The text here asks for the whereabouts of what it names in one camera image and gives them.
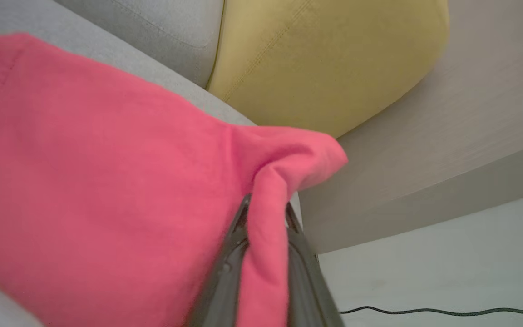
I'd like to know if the wide grey sofa chaise seat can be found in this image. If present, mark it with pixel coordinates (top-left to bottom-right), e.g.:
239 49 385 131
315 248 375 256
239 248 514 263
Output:
0 0 303 327

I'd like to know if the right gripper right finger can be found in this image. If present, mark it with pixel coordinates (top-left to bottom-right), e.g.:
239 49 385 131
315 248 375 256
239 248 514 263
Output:
286 202 345 327

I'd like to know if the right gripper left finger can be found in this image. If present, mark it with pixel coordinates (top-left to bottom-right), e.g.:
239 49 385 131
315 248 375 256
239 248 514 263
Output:
187 195 251 327

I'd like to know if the thin black floor cable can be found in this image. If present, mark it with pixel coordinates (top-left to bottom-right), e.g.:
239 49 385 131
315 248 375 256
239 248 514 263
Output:
341 306 523 317

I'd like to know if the large yellow sofa backrest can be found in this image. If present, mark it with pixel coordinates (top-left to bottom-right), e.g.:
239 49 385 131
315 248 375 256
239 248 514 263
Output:
206 0 450 139

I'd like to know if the long grey sofa seat cushion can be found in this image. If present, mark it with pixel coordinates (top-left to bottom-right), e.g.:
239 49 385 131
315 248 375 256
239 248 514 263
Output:
55 0 225 89

